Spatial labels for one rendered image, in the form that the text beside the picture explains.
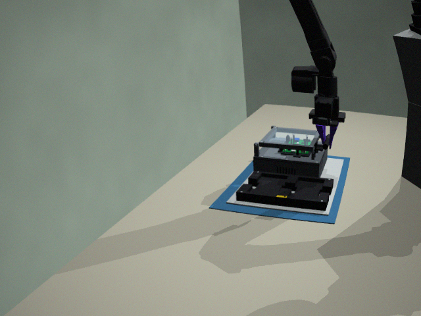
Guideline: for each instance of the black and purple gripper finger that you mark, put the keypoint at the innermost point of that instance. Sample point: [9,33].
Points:
[332,133]
[320,131]

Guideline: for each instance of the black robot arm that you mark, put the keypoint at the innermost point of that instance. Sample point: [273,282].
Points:
[303,78]

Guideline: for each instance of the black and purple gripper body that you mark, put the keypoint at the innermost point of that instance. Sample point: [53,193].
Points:
[334,120]

